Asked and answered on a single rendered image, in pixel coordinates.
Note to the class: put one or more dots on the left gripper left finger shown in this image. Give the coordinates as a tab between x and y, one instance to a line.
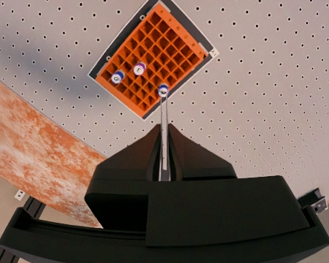
134	161

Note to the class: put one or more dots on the orange grid tube rack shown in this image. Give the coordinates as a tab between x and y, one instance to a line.
141	41

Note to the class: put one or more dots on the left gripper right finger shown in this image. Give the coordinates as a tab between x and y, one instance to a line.
193	161

